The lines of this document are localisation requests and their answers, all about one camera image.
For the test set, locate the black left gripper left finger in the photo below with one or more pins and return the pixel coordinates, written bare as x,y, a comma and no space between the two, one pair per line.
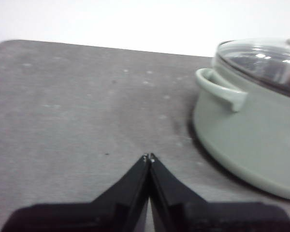
91,217

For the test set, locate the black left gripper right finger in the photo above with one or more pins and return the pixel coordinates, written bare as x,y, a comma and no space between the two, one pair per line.
207,217

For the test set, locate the glass lid with green knob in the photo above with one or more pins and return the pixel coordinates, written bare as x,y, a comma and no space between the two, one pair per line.
261,62

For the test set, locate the pale green electric steamer pot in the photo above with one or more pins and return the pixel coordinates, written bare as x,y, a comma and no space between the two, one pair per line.
251,145

